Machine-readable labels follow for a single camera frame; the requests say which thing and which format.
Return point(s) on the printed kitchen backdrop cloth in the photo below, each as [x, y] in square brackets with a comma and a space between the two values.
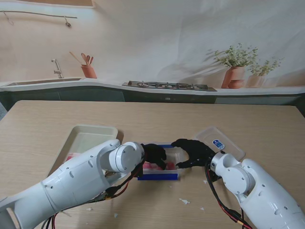
[152, 35]

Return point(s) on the clear container with blue clips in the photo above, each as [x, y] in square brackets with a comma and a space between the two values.
[159, 177]

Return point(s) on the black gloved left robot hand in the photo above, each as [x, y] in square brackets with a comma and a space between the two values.
[155, 153]

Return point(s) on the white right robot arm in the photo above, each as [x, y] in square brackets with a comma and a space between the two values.
[257, 190]

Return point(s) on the cream rectangular tray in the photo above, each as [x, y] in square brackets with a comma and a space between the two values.
[83, 136]

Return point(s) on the large white paper scrap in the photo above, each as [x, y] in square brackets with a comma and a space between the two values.
[185, 201]

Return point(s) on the clear lid with blue label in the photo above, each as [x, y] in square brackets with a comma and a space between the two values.
[228, 143]

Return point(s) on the pink bacon slice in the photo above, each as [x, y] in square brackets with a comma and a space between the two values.
[72, 156]

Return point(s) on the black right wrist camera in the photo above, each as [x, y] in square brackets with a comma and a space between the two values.
[215, 177]

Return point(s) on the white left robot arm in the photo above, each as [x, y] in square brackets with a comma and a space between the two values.
[78, 181]

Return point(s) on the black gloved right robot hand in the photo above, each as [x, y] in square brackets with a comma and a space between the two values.
[199, 151]

